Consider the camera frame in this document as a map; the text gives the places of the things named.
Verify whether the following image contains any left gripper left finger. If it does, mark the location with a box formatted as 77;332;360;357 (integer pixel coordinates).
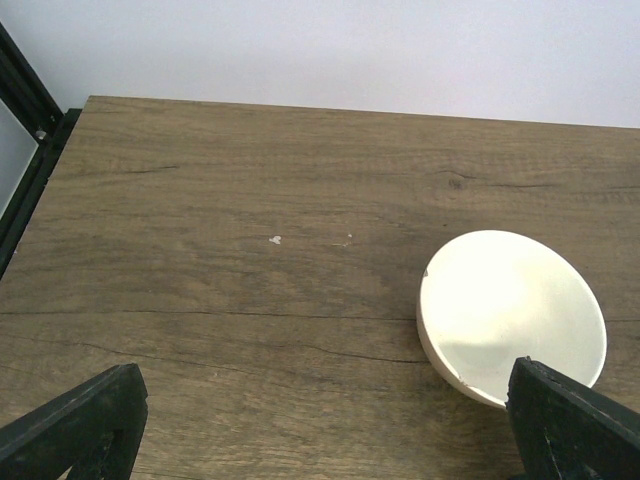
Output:
1;363;148;479

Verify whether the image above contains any cream ceramic bowl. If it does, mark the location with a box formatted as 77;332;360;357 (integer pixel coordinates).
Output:
416;230;607;409

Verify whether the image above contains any black aluminium frame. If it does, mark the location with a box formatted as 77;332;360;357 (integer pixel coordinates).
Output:
1;28;81;271

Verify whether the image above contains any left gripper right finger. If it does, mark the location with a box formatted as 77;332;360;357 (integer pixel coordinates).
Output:
506;357;639;479

